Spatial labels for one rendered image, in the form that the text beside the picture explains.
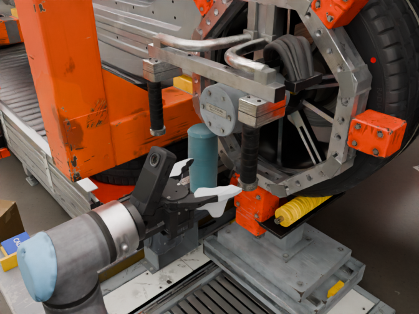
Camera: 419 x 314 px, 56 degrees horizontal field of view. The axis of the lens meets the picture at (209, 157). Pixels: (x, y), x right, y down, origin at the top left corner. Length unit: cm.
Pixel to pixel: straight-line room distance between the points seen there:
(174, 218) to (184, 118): 84
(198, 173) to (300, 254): 53
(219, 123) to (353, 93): 31
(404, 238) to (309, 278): 75
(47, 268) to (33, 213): 157
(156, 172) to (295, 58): 36
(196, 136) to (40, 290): 63
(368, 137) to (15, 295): 91
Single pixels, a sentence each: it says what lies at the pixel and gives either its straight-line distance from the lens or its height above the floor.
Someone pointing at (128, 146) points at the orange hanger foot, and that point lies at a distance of 138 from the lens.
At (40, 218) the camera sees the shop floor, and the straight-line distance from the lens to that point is 211.
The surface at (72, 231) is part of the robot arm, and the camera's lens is 62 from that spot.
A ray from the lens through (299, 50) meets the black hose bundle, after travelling 82.
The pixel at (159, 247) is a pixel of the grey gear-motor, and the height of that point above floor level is 28.
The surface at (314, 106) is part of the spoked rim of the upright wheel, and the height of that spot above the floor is 83.
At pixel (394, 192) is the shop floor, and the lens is 234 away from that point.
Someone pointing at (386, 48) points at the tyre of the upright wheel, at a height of 102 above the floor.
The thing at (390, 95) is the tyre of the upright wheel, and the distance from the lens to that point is 94.
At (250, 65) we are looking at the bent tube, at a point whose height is 101.
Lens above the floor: 124
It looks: 31 degrees down
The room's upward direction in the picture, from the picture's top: straight up
